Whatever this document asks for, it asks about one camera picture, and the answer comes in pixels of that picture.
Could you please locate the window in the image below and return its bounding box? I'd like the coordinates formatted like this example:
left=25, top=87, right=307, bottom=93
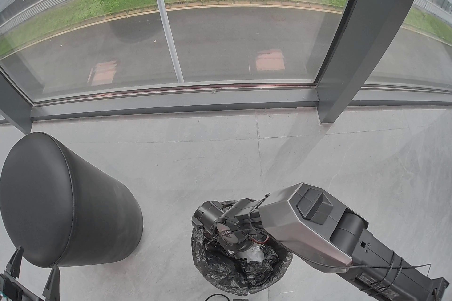
left=0, top=0, right=452, bottom=134

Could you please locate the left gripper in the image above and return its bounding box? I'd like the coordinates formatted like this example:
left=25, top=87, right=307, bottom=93
left=0, top=245, right=61, bottom=301

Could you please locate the black plastic bag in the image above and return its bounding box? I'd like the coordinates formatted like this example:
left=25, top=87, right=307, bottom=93
left=191, top=200, right=294, bottom=296

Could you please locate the black cable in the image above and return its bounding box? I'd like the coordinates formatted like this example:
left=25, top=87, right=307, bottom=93
left=211, top=293, right=250, bottom=301
left=348, top=250, right=432, bottom=293

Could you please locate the dark grey round chair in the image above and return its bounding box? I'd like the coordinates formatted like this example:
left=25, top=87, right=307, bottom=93
left=0, top=131, right=144, bottom=268

